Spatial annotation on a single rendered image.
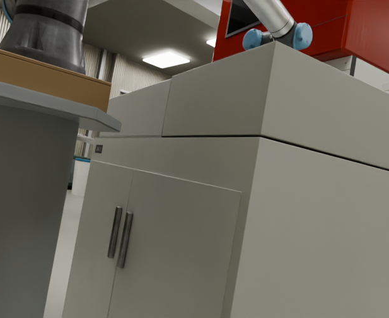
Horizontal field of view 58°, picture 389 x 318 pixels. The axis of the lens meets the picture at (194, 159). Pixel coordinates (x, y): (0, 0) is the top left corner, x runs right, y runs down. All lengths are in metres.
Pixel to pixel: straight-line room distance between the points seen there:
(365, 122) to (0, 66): 0.62
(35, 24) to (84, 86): 0.13
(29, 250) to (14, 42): 0.34
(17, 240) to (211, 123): 0.38
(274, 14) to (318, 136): 0.53
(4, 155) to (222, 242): 0.37
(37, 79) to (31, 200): 0.19
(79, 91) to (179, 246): 0.33
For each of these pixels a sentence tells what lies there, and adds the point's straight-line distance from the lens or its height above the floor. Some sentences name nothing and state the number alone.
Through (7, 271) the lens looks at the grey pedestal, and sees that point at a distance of 0.65.
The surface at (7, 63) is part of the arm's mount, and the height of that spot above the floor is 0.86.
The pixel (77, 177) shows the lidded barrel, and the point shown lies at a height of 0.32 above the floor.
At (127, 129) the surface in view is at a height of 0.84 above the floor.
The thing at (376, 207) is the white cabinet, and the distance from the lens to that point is 0.77.
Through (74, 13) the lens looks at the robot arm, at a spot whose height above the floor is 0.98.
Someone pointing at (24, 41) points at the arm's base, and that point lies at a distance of 0.66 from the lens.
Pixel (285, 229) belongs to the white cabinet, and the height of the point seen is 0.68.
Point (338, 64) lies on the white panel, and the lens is 1.33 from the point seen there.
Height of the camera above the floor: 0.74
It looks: 2 degrees up
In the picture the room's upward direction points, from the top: 10 degrees clockwise
